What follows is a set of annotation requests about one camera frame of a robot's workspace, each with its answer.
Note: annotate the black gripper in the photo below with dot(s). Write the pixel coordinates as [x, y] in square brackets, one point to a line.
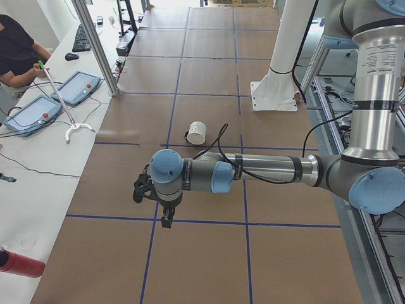
[169, 205]

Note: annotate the white mug black handle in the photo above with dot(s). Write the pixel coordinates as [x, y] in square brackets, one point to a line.
[196, 133]

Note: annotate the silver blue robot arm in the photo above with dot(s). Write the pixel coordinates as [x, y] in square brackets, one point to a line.
[366, 173]

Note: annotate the person's hand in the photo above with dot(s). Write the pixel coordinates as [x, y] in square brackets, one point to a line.
[38, 72]

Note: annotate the reacher grabber stick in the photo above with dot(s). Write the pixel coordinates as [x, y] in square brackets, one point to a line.
[74, 125]

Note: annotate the far blue teach pendant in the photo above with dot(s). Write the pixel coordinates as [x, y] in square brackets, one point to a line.
[78, 87]

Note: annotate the blue teach pendant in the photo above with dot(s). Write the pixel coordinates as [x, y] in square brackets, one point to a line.
[78, 87]
[33, 116]

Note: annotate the red bottle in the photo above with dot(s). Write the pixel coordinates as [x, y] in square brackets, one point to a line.
[14, 263]

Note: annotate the near blue teach pendant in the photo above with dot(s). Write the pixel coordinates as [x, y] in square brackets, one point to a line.
[33, 116]

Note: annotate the black computer mouse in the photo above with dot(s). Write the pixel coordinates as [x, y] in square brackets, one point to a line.
[71, 56]

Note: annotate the black keyboard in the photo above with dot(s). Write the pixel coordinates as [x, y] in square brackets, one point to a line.
[81, 42]

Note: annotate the person in black shirt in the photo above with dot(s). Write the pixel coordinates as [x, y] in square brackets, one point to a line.
[19, 53]

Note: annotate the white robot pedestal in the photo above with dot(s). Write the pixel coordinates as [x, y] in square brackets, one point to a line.
[275, 92]

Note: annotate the aluminium frame post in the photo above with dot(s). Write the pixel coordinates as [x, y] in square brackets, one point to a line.
[87, 23]

